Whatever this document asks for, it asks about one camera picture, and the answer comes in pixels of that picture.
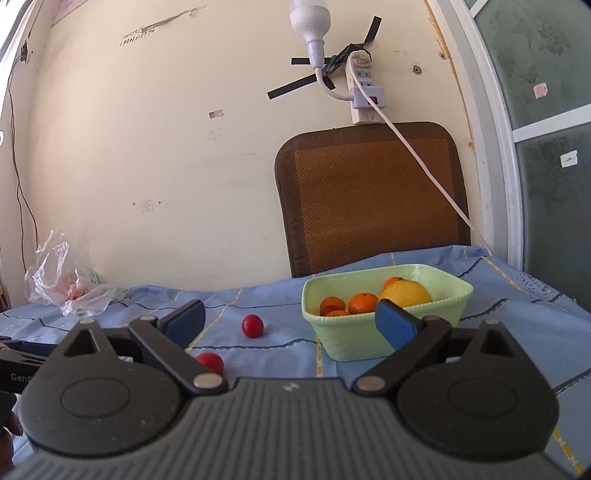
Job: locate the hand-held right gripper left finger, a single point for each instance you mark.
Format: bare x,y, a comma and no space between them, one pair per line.
182,323

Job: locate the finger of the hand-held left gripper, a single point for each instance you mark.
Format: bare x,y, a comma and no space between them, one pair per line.
27,350

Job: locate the brown woven mat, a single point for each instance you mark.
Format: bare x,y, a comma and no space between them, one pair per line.
369,198

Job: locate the white plug-in lamp bulb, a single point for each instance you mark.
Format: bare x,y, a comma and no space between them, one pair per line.
309,18

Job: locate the clear plastic bag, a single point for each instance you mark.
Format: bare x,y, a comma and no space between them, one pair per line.
55,277

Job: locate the light green plastic basket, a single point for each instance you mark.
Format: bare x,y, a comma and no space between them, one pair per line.
351,341

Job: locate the red tomato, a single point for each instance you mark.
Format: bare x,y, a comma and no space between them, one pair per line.
253,326
212,361

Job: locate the small window sticker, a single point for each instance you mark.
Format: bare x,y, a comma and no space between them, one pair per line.
540,90
570,159

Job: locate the large orange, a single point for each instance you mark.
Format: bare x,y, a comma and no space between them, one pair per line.
362,303

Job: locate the large yellow grapefruit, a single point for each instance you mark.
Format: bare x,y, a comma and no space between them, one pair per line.
406,293

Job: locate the person's left hand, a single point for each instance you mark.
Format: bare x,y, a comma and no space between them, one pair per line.
7,443

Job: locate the white framed frosted window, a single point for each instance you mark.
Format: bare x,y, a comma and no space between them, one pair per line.
496,115

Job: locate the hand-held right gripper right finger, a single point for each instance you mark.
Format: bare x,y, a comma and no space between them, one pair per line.
395,325

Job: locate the black tape strip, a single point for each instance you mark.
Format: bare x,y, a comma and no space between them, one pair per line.
304,61
374,30
291,88

